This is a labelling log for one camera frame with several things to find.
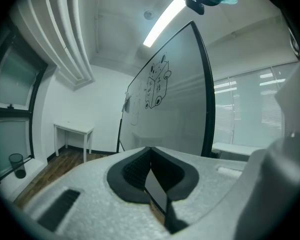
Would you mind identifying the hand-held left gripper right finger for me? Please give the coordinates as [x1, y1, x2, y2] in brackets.
[150, 146, 248, 235]

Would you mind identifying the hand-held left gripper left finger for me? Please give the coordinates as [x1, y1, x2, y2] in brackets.
[23, 146, 171, 240]

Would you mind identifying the black framed whiteboard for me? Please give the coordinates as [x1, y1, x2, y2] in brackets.
[115, 19, 216, 160]

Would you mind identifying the white standing desk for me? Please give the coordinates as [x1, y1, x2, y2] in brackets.
[210, 141, 266, 160]

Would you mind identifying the small white table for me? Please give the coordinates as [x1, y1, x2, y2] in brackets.
[53, 122, 95, 163]

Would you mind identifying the black mesh trash bin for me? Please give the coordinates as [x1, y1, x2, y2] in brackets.
[8, 153, 27, 180]

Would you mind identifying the black framed window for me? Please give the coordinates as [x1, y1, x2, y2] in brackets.
[0, 26, 50, 185]

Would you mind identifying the long ceiling light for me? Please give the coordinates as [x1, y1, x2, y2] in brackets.
[142, 0, 187, 48]

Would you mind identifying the person's black clothing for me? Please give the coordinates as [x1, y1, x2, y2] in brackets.
[263, 0, 300, 60]

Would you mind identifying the black head camera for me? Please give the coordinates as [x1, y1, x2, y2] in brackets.
[184, 0, 206, 16]

